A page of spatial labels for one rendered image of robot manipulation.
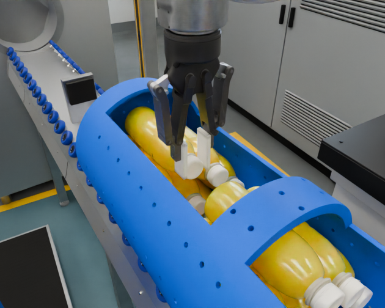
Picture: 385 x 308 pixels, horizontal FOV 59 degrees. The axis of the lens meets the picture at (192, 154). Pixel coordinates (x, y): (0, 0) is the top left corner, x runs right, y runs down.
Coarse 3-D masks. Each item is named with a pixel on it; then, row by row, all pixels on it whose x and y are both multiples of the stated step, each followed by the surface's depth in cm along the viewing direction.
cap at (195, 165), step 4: (188, 156) 57; (192, 156) 57; (188, 160) 57; (192, 160) 56; (196, 160) 57; (200, 160) 58; (188, 164) 56; (192, 164) 57; (196, 164) 57; (200, 164) 58; (188, 168) 56; (192, 168) 57; (196, 168) 58; (200, 168) 58; (188, 172) 57; (192, 172) 58; (196, 172) 58; (200, 172) 59; (188, 176) 57; (192, 176) 58; (196, 176) 58
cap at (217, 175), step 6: (216, 168) 62; (222, 168) 63; (210, 174) 62; (216, 174) 62; (222, 174) 63; (228, 174) 64; (210, 180) 62; (216, 180) 63; (222, 180) 64; (216, 186) 64
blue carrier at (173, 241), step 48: (144, 96) 74; (96, 144) 64; (240, 144) 68; (144, 192) 51; (288, 192) 43; (144, 240) 50; (192, 240) 43; (240, 240) 39; (336, 240) 55; (192, 288) 41; (240, 288) 37; (384, 288) 50
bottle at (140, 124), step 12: (144, 108) 69; (132, 120) 68; (144, 120) 65; (132, 132) 68; (144, 132) 64; (156, 132) 62; (144, 144) 64; (156, 144) 60; (156, 156) 60; (168, 156) 59; (168, 168) 60
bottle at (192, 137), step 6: (186, 126) 72; (186, 132) 69; (192, 132) 70; (192, 138) 67; (192, 144) 66; (210, 150) 65; (210, 156) 64; (216, 156) 65; (210, 162) 64; (216, 162) 65; (204, 168) 64; (210, 168) 63; (204, 174) 63
